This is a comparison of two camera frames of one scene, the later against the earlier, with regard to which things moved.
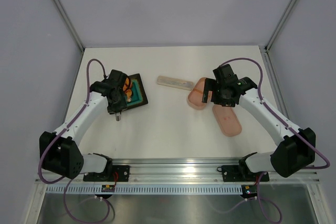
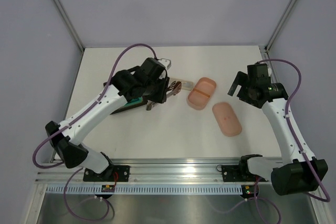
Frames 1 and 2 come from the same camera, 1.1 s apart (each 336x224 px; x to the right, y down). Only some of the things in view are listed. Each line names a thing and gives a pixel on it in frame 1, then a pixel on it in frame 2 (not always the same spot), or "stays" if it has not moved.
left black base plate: (123, 172) stays
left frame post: (61, 10) stays
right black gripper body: (219, 97) -> (244, 93)
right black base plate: (234, 173) stays
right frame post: (287, 11) stays
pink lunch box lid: (228, 120) stays
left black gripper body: (119, 105) -> (156, 91)
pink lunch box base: (195, 96) stays
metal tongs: (118, 116) -> (173, 89)
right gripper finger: (209, 84) -> (239, 80)
